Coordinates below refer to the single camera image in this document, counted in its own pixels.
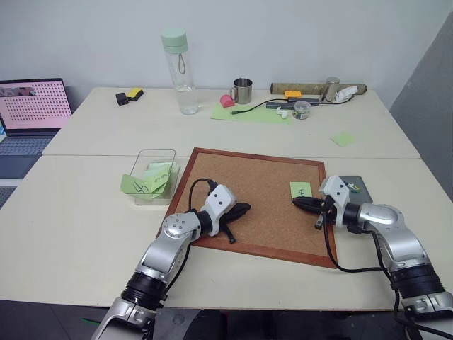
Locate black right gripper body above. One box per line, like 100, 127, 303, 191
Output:
319, 195, 336, 226

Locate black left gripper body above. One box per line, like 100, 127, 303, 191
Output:
220, 203, 246, 228

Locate green sticky note with mark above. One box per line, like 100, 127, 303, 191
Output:
289, 181, 314, 202

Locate dark grey tray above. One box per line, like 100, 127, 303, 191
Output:
338, 174, 375, 205

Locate blank green sticky note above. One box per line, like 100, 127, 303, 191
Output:
330, 131, 357, 148

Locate green note with small writing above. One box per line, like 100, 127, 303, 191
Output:
140, 169, 172, 200

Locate green sticky notes in tray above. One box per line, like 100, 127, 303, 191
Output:
134, 165, 180, 207

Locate plain green note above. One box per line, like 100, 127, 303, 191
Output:
146, 161, 178, 175

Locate clear plastic box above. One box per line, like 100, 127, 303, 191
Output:
128, 149, 177, 205

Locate green note with zigzag scribble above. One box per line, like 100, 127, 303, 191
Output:
120, 173, 151, 196

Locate wood framed cork board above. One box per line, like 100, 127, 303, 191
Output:
166, 147, 338, 270

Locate large green paper sheet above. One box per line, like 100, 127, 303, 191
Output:
210, 102, 294, 125

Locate round clear pushpin container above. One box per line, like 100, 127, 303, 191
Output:
292, 101, 311, 120

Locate grey usb hub bar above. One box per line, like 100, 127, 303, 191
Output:
265, 97, 321, 111

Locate silver metal cylinder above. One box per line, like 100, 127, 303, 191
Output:
319, 76, 341, 103

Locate crumpled white paper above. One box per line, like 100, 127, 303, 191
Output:
333, 86, 358, 104

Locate long brown roll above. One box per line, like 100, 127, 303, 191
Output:
270, 82, 368, 96

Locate steel mug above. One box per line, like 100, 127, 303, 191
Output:
229, 78, 254, 105

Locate clear bottle with green lid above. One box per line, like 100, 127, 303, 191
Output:
161, 29, 197, 116

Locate open laptop with pink screen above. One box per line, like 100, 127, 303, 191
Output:
0, 78, 74, 182

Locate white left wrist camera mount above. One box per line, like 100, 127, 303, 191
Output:
204, 183, 237, 237

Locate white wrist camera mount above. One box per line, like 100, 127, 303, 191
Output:
204, 183, 237, 237
318, 174, 350, 228

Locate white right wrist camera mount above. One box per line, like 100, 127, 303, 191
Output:
318, 174, 350, 228

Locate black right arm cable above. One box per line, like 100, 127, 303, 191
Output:
320, 208, 453, 340

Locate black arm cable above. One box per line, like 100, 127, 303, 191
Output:
188, 178, 219, 214
320, 208, 453, 340

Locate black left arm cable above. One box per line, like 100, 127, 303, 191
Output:
188, 178, 219, 214

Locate black usb cable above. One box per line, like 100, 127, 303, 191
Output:
231, 99, 289, 115

